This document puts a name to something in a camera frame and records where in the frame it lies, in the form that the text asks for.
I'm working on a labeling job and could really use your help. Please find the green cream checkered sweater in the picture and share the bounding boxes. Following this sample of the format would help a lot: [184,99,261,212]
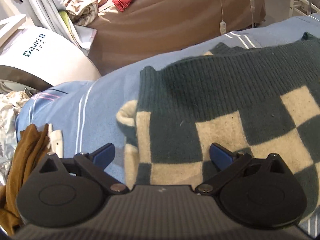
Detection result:
[116,33,319,219]

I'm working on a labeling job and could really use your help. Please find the beige crumpled clothes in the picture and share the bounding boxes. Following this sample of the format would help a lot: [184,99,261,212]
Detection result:
[61,0,108,27]

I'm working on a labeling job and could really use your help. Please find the mustard brown garment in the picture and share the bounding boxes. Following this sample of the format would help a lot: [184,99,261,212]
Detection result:
[1,124,49,236]

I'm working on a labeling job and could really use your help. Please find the light blue striped bedsheet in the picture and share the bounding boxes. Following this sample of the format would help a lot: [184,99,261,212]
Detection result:
[15,13,320,235]

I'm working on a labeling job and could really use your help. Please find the silver floral crumpled fabric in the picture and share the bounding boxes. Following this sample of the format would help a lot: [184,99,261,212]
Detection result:
[0,91,30,185]

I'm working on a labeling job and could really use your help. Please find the white medical device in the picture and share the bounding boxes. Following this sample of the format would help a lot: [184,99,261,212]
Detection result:
[1,14,101,90]

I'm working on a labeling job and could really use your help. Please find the white cable with switch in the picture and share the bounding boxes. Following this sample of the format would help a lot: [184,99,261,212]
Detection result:
[216,0,227,36]

